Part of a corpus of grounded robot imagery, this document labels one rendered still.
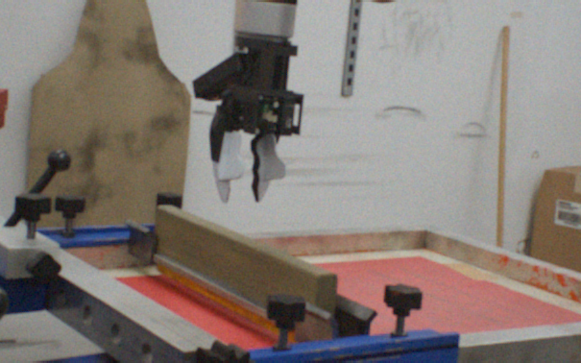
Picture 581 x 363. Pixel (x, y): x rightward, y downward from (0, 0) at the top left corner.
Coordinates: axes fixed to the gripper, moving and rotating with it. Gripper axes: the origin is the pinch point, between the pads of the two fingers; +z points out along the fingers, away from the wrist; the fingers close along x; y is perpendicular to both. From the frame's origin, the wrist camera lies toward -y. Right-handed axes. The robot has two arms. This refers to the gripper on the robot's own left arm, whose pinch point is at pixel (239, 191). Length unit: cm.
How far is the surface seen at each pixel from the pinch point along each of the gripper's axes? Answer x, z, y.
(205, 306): -1.1, 16.5, -3.6
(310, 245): 31.9, 14.8, -25.0
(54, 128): 59, 21, -193
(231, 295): -2.3, 12.6, 4.2
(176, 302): -4.0, 16.5, -6.5
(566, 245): 277, 62, -175
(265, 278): -1.1, 9.0, 9.5
